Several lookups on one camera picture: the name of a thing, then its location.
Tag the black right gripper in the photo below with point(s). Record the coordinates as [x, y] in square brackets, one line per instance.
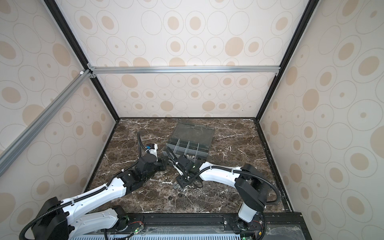
[180, 182]

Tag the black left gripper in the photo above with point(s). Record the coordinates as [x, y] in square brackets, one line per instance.
[163, 167]

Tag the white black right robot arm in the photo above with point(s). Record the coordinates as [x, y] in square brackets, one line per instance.
[249, 183]

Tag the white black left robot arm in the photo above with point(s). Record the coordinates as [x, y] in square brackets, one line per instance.
[56, 219]

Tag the pile of screws and nuts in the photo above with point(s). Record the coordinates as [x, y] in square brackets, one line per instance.
[191, 191]

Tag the clear plastic organizer box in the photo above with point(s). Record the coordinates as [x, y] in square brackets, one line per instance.
[191, 140]

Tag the aluminium crossbar back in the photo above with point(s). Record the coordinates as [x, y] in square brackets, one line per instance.
[182, 70]

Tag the aluminium crossbar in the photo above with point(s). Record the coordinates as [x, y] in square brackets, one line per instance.
[182, 70]
[28, 135]

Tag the aluminium crossbar left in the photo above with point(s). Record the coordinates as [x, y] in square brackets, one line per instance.
[28, 135]

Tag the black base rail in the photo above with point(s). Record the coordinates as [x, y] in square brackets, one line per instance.
[109, 226]

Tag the black corner frame post right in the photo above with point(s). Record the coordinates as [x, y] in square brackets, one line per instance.
[302, 25]

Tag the black corner frame post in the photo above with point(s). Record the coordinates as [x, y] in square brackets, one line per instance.
[302, 25]
[59, 18]

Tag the black corner frame post left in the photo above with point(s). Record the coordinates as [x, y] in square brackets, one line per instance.
[59, 18]

